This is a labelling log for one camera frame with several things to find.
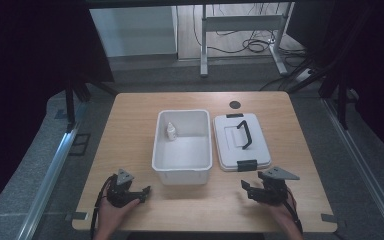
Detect person's right hand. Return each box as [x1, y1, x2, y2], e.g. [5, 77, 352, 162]
[267, 194, 302, 232]

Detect white cabinet panel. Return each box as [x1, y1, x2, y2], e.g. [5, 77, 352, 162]
[89, 5, 178, 58]

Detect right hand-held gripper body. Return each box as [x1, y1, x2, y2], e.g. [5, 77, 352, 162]
[257, 166, 301, 206]

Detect white box lid black handle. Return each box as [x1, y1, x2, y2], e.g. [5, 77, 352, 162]
[212, 112, 273, 173]

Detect grey metal desk frame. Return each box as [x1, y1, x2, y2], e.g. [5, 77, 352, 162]
[199, 2, 296, 78]

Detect dark curtain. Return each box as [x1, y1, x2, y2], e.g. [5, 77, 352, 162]
[286, 0, 384, 166]
[0, 0, 116, 223]

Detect white power strip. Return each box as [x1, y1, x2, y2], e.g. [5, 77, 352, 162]
[294, 68, 314, 83]

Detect white plastic storage box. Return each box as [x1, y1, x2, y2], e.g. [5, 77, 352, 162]
[151, 109, 214, 186]

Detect person's left hand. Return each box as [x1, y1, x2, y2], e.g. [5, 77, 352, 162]
[96, 197, 141, 235]

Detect black stand leg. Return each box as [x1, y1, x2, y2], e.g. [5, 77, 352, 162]
[319, 71, 359, 131]
[63, 78, 93, 133]

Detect small white bottle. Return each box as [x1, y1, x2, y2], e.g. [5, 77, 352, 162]
[166, 121, 178, 141]

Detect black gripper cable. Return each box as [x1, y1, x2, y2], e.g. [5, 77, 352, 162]
[284, 187, 304, 234]
[89, 173, 117, 240]

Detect aluminium floor rail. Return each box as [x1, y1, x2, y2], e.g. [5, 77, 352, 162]
[15, 103, 89, 240]
[322, 98, 384, 234]

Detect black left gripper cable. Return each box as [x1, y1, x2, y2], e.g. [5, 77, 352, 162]
[89, 173, 117, 240]

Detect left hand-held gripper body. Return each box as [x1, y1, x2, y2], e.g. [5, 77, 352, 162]
[106, 168, 141, 209]

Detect grey table corner bracket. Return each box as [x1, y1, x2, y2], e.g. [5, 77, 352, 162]
[320, 213, 347, 229]
[64, 211, 90, 222]

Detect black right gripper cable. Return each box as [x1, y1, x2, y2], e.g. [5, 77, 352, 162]
[284, 187, 304, 234]

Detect black floor cables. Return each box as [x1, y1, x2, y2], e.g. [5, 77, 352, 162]
[191, 3, 309, 93]

